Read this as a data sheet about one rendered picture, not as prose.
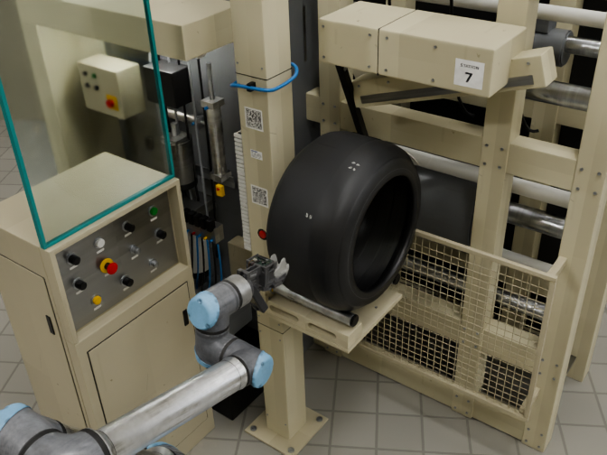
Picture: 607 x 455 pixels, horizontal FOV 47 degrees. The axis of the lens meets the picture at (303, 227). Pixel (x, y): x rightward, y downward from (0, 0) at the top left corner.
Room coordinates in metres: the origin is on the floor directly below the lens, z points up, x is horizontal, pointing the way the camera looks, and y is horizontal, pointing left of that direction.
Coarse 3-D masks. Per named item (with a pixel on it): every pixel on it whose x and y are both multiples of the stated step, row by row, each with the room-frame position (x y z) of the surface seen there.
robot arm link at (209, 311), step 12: (216, 288) 1.47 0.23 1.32; (228, 288) 1.47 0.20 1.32; (192, 300) 1.43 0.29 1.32; (204, 300) 1.41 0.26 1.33; (216, 300) 1.42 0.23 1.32; (228, 300) 1.44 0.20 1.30; (240, 300) 1.47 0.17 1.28; (192, 312) 1.42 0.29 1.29; (204, 312) 1.40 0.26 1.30; (216, 312) 1.40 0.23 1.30; (228, 312) 1.43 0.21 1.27; (204, 324) 1.39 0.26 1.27; (216, 324) 1.40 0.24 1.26; (228, 324) 1.43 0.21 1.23
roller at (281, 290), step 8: (280, 288) 1.99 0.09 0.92; (288, 296) 1.96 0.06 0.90; (296, 296) 1.94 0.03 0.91; (304, 304) 1.92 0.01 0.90; (312, 304) 1.90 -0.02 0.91; (320, 304) 1.89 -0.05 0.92; (320, 312) 1.88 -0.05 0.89; (328, 312) 1.86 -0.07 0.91; (336, 312) 1.84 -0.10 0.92; (344, 312) 1.83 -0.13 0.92; (352, 312) 1.84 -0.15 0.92; (344, 320) 1.81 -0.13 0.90; (352, 320) 1.80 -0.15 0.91
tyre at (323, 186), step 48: (336, 144) 2.00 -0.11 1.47; (384, 144) 2.01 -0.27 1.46; (288, 192) 1.87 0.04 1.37; (336, 192) 1.81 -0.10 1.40; (384, 192) 2.23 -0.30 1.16; (288, 240) 1.80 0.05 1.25; (336, 240) 1.73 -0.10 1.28; (384, 240) 2.14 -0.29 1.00; (288, 288) 1.86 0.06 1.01; (336, 288) 1.72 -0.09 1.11; (384, 288) 1.92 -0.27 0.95
